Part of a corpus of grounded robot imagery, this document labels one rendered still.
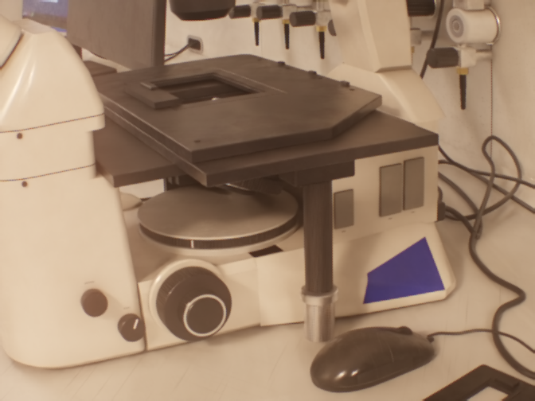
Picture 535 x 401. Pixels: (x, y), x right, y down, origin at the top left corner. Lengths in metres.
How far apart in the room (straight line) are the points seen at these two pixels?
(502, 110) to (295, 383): 0.68
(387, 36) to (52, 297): 0.42
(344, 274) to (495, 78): 0.56
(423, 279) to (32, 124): 0.41
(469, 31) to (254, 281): 0.58
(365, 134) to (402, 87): 0.16
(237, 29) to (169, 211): 1.26
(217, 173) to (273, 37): 1.30
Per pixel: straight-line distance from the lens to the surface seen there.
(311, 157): 0.64
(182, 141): 0.66
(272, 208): 0.84
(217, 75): 0.92
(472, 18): 1.22
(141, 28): 1.11
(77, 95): 0.67
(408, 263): 0.83
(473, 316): 0.83
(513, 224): 1.06
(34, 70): 0.67
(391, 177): 0.82
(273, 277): 0.78
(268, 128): 0.68
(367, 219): 0.82
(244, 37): 2.04
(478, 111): 1.32
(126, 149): 0.73
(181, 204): 0.87
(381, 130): 0.71
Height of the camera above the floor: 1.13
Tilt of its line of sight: 20 degrees down
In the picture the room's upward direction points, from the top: 2 degrees counter-clockwise
